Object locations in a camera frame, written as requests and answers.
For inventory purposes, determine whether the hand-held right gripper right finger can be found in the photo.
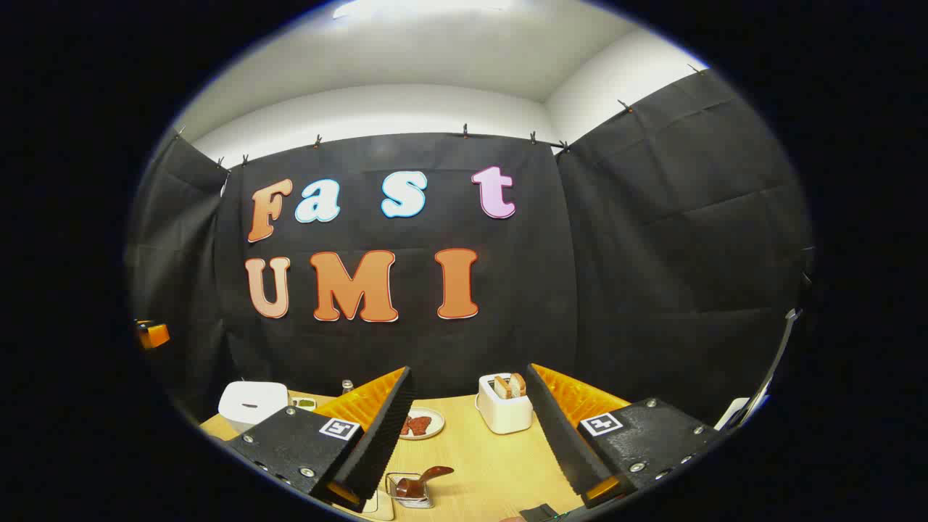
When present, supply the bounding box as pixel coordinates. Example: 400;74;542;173
525;362;724;510

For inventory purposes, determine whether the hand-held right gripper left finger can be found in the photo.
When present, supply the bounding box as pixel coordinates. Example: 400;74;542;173
226;366;418;514

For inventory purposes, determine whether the brown wooden spoon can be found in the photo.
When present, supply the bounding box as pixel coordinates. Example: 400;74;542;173
396;465;455;500

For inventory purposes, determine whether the metal wire chopstick holder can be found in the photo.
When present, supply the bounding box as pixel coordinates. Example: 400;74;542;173
386;471;436;510

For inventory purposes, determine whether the white rice cooker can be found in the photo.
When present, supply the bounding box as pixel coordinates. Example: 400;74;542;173
217;380;291;434

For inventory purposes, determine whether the clear plastic rice container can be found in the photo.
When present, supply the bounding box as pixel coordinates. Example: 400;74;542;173
359;489;396;521

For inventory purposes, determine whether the white toaster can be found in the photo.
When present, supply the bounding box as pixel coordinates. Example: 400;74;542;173
476;373;535;435

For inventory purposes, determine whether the white round plate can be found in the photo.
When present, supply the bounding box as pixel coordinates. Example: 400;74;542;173
397;406;446;441

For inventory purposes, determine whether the black backdrop cloth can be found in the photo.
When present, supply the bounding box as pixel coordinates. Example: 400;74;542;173
123;69;816;428

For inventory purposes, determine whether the ceiling light panel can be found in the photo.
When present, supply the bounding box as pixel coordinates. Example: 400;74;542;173
332;0;512;20

